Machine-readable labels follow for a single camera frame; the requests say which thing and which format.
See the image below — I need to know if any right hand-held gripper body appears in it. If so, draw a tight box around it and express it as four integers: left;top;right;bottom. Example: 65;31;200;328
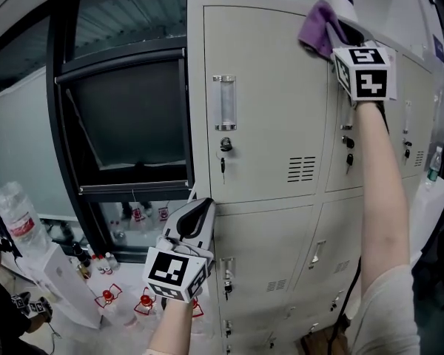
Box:
332;0;397;104

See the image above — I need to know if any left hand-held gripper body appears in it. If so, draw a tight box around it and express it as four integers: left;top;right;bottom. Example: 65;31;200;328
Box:
142;197;218;304

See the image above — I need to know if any purple cloth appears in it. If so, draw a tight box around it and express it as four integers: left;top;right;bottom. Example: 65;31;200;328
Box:
297;0;352;61

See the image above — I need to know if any bank of grey locker doors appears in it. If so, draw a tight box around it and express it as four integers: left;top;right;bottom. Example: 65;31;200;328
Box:
203;4;434;355

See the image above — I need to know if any person's left forearm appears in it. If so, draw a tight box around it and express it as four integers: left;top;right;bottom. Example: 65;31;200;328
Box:
147;297;198;355

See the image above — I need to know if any person's right forearm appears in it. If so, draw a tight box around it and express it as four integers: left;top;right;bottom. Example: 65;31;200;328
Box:
349;100;411;286

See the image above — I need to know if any small clear plastic bottle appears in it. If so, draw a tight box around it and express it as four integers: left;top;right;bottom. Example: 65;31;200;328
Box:
104;251;122;272

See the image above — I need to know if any small red labelled bottle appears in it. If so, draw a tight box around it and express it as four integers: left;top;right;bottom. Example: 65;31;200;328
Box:
95;254;114;276

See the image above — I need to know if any dark glass bottle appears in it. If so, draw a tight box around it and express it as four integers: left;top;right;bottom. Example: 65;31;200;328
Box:
71;242;94;280

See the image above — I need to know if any black framed window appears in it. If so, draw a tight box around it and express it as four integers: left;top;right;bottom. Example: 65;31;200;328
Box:
45;0;194;266

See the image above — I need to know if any white water dispenser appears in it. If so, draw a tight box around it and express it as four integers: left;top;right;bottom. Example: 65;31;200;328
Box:
21;241;101;330

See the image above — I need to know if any green labelled water bottle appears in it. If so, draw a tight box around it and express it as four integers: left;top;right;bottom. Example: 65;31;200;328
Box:
424;146;444;185

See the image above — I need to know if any white box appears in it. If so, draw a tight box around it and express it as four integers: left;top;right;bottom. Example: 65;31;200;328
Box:
409;178;444;260

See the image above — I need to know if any large clear water jug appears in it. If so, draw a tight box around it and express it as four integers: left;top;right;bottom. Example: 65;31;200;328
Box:
0;181;50;251

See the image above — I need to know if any black chair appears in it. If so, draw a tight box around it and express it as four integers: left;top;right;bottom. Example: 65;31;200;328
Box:
410;185;444;312

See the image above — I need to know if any person's white sleeve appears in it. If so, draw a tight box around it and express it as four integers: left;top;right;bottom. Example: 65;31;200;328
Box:
349;263;422;355

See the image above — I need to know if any purple wall sign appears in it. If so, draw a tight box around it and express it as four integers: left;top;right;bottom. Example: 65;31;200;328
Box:
432;34;444;64

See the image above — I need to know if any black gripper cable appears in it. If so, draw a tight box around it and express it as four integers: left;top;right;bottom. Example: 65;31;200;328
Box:
327;255;363;348

